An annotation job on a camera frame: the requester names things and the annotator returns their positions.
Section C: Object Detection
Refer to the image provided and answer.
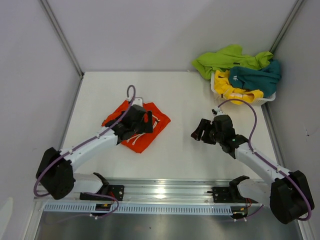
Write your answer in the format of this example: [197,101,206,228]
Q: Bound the left aluminium frame post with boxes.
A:
[38,0,84,79]

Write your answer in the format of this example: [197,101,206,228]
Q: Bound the orange shorts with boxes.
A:
[101,100,171,154]

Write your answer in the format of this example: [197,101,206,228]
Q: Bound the white plastic laundry basket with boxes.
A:
[210,73,276,106]

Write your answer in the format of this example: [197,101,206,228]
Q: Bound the right aluminium frame post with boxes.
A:
[269,0,307,55]

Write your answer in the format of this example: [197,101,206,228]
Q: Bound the yellow shorts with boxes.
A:
[212,70,264,104]

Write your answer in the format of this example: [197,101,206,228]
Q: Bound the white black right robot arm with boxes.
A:
[190,114,315,224]

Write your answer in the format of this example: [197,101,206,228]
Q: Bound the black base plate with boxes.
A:
[79,185,125,201]
[211,186,257,204]

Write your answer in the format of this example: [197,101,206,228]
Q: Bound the teal shorts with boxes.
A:
[228,60,282,98]

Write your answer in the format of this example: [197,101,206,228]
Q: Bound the aluminium frame post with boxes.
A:
[269,0,307,55]
[38,0,84,79]

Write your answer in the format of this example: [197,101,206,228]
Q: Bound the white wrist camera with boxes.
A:
[127,97,144,107]
[211,107,225,117]

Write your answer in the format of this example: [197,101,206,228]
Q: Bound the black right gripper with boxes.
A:
[190,118,224,145]

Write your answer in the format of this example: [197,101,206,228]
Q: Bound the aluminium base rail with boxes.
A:
[33,177,307,207]

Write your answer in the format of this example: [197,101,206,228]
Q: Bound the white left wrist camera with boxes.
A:
[127,97,144,107]

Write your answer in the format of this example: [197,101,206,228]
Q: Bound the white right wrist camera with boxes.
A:
[211,107,225,117]

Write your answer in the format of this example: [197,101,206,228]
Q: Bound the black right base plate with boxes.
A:
[211,186,257,204]

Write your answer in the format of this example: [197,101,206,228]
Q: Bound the white slotted cable duct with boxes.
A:
[44,203,233,216]

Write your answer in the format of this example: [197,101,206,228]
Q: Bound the lime green shorts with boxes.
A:
[191,44,274,80]

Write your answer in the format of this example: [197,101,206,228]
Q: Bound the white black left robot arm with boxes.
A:
[35,104,153,200]

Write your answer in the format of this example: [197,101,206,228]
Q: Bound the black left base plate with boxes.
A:
[79,185,125,201]

